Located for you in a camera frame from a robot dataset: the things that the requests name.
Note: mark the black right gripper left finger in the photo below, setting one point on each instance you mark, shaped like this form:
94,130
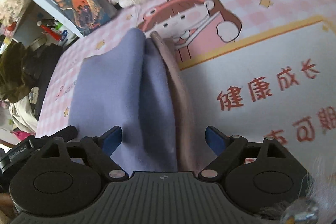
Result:
98,151

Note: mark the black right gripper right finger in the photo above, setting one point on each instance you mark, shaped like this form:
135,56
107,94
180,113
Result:
228,150

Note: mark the pink and purple sweater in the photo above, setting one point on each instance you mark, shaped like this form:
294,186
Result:
138,86

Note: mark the pink checkered desk mat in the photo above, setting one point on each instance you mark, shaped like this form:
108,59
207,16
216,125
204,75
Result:
254,68

